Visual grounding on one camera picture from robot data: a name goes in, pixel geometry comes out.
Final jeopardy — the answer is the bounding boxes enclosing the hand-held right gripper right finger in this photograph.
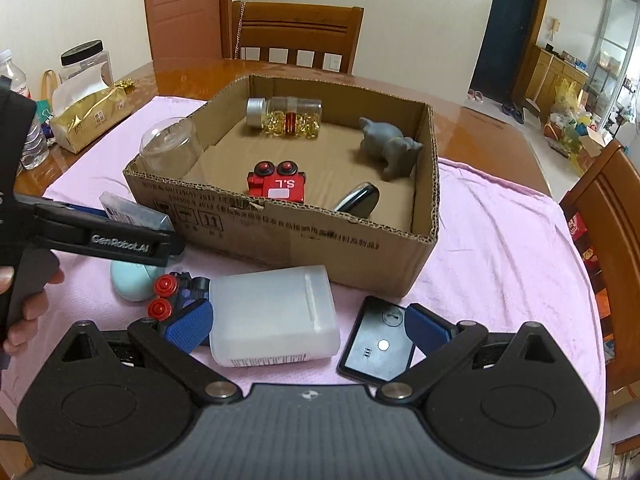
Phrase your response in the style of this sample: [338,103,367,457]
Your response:
[376,303,571,407]

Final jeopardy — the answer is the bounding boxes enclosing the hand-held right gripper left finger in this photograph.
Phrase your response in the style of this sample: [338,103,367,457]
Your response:
[52,298,243,407]

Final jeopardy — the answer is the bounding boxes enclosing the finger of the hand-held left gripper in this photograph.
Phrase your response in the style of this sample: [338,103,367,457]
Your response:
[35,198,110,221]
[166,231,187,267]

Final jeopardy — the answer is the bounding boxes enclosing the dark toy car red wheels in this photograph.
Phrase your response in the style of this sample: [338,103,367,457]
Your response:
[148,272,214,334]

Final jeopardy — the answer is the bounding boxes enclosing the white stationery refill pack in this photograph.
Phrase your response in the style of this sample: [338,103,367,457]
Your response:
[98,191,175,234]

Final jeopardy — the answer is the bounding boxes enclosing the black power bank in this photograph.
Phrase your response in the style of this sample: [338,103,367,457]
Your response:
[337,295,419,387]

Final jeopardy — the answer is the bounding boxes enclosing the white translucent plastic box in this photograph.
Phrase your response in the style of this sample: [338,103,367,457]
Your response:
[208,265,342,369]

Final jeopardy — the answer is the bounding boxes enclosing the clear plastic cup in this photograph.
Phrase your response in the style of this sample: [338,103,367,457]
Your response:
[138,116,205,176]

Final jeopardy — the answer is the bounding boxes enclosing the red toy train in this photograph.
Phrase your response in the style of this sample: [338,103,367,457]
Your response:
[246,159,309,205]

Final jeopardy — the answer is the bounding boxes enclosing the cardboard box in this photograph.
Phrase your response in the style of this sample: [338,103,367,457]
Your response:
[123,74,441,299]

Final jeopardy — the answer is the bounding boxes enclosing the black correction tape dispenser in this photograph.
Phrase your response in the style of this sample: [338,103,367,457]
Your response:
[333,182,381,217]

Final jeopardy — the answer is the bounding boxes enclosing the clear bottle of gold capsules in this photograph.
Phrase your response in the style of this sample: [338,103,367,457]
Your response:
[245,97,324,139]

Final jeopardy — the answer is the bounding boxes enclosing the grey elephant toy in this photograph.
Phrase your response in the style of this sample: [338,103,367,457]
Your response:
[358,116,425,182]

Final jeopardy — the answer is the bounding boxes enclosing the person's left hand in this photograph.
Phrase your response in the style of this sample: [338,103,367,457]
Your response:
[2,268,66,356]

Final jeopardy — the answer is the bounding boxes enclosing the clear plastic water bottle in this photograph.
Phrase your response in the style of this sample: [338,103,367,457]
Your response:
[0,49,50,170]

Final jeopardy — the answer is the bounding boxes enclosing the light blue rounded case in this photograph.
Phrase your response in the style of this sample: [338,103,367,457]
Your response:
[109,259,164,303]

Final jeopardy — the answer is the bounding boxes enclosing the gold tissue box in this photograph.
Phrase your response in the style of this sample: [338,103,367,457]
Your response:
[48,78,127,155]

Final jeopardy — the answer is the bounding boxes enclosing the pink cloth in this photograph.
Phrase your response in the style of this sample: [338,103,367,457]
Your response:
[42,95,609,401]

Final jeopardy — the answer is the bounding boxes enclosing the clear jar with black lid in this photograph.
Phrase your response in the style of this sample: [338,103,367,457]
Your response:
[59,40,111,84]

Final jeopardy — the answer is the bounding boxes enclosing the red packets under chair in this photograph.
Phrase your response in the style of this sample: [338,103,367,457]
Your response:
[567,212,601,266]

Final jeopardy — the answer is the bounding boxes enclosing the wooden chair with grooved back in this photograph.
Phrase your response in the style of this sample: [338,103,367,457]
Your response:
[558,140,640,361]

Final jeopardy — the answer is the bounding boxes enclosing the brown wooden door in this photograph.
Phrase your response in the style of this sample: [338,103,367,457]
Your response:
[141,0,236,62]

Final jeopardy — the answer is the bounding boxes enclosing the pair of dark slippers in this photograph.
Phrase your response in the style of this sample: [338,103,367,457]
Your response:
[501,102,529,124]

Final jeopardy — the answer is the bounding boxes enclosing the wooden chair with slotted back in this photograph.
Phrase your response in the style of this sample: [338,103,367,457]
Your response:
[230,1,365,75]

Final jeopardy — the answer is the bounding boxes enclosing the yellow plastic bag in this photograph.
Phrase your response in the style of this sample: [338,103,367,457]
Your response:
[554,78,584,111]

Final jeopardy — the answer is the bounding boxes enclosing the wooden cabinet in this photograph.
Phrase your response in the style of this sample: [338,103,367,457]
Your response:
[520,43,590,111]

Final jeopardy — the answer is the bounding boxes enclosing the dark blue door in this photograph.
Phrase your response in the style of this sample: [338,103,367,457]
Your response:
[469,0,554,104]

